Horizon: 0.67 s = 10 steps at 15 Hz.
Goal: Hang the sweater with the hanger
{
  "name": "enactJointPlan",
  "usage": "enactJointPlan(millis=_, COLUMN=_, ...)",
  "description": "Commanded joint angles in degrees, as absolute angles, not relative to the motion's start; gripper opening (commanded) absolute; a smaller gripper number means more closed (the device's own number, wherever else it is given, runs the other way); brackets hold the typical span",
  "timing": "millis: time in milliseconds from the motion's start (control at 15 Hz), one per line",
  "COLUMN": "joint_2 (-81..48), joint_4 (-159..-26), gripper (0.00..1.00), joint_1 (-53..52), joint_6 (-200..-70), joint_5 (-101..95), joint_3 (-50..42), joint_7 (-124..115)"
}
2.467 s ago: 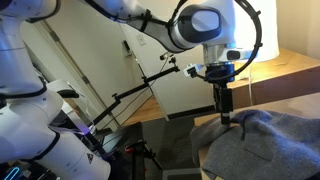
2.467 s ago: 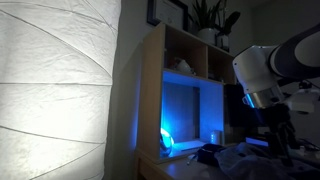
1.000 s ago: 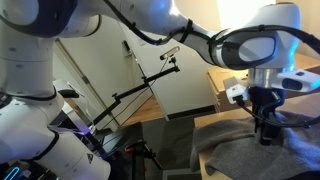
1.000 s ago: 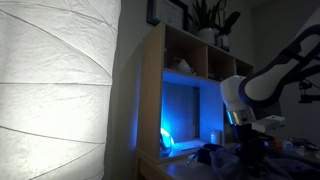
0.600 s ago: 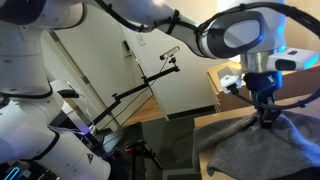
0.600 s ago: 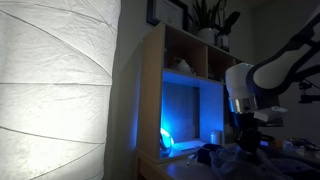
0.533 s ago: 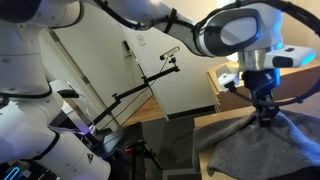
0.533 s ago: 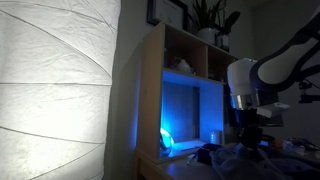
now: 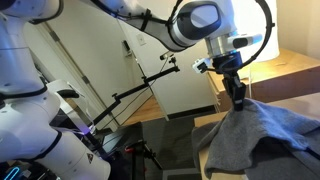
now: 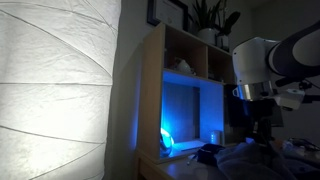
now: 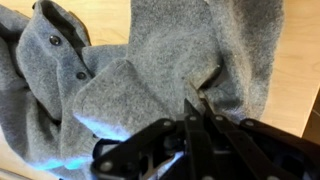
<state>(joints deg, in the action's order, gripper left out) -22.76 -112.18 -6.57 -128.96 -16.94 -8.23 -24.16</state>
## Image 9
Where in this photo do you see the blue lit controller box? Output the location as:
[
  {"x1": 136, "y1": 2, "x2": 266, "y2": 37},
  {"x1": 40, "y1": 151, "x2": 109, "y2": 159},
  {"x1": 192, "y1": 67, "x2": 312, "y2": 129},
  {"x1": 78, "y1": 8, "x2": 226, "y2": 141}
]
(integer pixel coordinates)
[{"x1": 0, "y1": 163, "x2": 31, "y2": 180}]

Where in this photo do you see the gray knit sweater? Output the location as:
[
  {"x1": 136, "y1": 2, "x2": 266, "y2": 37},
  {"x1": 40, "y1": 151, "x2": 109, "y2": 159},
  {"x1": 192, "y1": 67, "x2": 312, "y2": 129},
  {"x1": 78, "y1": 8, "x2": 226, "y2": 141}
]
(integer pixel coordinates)
[{"x1": 191, "y1": 98, "x2": 320, "y2": 180}]

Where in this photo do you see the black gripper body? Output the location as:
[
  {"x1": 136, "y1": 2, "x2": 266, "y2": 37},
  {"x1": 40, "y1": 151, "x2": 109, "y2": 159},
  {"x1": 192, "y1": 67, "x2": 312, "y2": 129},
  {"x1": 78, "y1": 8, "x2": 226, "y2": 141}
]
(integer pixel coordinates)
[{"x1": 212, "y1": 52, "x2": 248, "y2": 100}]

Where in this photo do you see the black camera boom stand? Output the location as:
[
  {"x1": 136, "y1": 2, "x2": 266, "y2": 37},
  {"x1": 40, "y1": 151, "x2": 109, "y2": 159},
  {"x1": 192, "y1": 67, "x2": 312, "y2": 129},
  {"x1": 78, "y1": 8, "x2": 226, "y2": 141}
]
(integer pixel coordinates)
[{"x1": 89, "y1": 56, "x2": 181, "y2": 129}]

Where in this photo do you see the wooden dresser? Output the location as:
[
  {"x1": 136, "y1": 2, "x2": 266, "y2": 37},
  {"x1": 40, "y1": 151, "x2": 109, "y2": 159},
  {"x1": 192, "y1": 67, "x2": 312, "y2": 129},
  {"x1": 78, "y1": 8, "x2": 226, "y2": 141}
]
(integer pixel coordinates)
[{"x1": 206, "y1": 48, "x2": 320, "y2": 113}]

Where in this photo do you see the black tripod with red knob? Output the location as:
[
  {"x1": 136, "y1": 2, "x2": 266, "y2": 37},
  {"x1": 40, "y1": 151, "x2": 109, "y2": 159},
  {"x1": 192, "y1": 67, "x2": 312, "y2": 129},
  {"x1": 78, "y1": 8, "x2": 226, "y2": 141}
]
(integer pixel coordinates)
[{"x1": 124, "y1": 139, "x2": 164, "y2": 180}]

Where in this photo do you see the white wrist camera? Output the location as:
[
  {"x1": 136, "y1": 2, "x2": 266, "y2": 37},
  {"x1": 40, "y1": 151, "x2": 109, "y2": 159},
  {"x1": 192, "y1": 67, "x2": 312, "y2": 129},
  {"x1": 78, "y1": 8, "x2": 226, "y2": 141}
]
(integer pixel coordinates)
[{"x1": 192, "y1": 58, "x2": 213, "y2": 74}]

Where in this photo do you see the black robot cable loom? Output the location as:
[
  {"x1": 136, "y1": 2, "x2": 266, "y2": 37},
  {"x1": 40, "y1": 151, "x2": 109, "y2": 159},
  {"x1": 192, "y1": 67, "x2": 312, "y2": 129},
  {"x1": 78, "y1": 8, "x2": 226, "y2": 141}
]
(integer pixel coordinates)
[{"x1": 89, "y1": 0, "x2": 276, "y2": 73}]

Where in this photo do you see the black flat stand base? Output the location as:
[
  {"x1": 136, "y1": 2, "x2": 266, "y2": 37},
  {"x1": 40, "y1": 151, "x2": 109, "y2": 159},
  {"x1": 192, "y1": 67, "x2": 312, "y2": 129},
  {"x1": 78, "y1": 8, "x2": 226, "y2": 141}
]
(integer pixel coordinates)
[{"x1": 94, "y1": 121, "x2": 146, "y2": 159}]

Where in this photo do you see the gray stereo camera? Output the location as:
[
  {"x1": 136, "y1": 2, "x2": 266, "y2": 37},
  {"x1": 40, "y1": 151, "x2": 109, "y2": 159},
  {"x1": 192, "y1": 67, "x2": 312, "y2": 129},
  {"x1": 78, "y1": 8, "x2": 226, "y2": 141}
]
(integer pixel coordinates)
[{"x1": 159, "y1": 51, "x2": 176, "y2": 62}]

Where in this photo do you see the white paper lamp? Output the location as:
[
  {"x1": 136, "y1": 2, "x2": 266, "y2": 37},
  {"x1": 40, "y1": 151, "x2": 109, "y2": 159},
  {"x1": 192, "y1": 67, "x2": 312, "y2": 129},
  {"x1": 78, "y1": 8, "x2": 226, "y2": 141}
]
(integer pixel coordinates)
[{"x1": 231, "y1": 0, "x2": 280, "y2": 63}]

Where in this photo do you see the white light switch plate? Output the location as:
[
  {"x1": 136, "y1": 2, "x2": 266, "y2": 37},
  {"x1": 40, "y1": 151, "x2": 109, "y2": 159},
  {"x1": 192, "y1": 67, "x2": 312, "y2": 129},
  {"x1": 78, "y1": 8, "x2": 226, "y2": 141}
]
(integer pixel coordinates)
[{"x1": 136, "y1": 33, "x2": 148, "y2": 47}]

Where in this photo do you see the white door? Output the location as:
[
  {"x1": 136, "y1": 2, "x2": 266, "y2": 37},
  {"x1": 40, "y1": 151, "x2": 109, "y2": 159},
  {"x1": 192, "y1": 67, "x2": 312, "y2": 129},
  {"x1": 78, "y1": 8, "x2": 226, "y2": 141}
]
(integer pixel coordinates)
[{"x1": 33, "y1": 0, "x2": 168, "y2": 129}]

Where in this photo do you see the metal door handle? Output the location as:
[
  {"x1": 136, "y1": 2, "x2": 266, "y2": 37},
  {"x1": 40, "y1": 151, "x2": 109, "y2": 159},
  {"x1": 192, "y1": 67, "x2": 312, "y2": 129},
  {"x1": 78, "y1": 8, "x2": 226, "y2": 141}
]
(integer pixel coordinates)
[{"x1": 121, "y1": 40, "x2": 133, "y2": 58}]

